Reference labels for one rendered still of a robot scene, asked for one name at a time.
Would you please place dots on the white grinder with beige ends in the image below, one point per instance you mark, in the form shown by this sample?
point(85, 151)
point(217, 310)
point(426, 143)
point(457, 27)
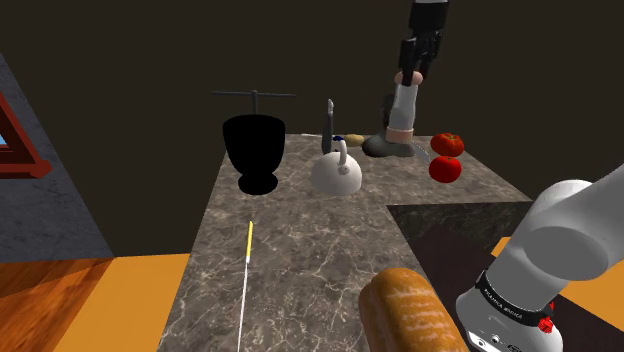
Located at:
point(404, 107)

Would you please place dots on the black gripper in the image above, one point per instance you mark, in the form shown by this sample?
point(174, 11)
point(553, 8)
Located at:
point(428, 19)

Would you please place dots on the dark robot stand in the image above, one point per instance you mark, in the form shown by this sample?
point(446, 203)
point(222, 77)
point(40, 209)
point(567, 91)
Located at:
point(448, 263)

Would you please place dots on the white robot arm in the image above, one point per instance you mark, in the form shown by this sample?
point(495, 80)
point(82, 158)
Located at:
point(546, 244)

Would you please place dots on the brown bread loaf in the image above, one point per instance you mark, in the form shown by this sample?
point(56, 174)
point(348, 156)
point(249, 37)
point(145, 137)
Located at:
point(407, 312)

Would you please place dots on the white kettle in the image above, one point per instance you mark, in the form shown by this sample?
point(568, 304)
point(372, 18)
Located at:
point(336, 178)

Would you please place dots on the grey knife blade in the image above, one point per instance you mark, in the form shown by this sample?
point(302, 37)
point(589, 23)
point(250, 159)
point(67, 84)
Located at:
point(422, 152)

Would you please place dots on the red tomato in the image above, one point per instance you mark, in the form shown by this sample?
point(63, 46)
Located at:
point(447, 144)
point(444, 169)

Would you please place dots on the grey T-shaped tap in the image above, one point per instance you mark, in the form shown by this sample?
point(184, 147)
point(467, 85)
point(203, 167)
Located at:
point(254, 95)

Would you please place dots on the yellow potato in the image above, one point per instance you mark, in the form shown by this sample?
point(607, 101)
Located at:
point(354, 140)

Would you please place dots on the black vase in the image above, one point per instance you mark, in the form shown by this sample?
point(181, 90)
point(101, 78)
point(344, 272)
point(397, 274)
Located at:
point(254, 146)

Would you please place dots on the grey upright knife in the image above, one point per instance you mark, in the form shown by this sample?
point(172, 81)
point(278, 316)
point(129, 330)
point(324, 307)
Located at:
point(327, 131)

